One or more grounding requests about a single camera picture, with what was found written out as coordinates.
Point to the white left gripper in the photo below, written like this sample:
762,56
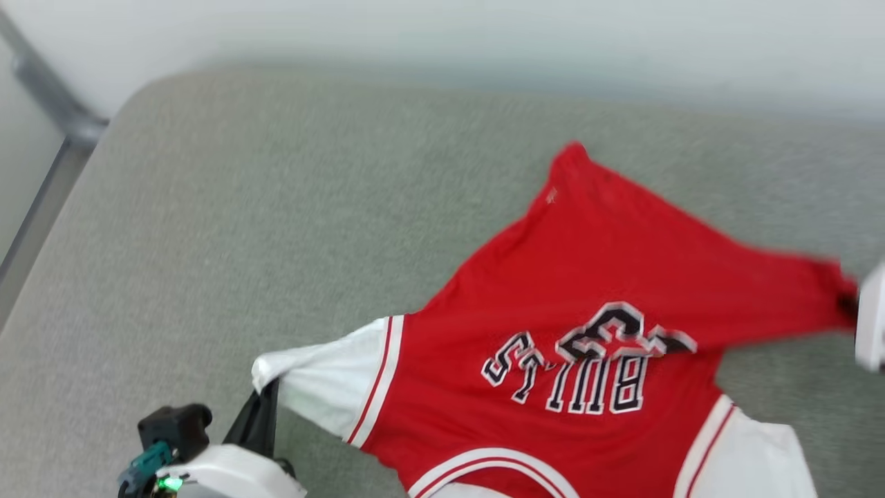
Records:
228,474

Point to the red and white basketball jersey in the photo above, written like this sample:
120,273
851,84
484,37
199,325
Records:
588,263

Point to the teal left camera connector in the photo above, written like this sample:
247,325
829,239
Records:
144,467

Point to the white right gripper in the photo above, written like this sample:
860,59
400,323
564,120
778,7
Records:
872,318

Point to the grey metal frame bar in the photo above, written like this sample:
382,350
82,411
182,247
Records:
76,128

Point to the grey-green fabric sofa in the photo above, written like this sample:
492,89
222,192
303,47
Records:
276,207

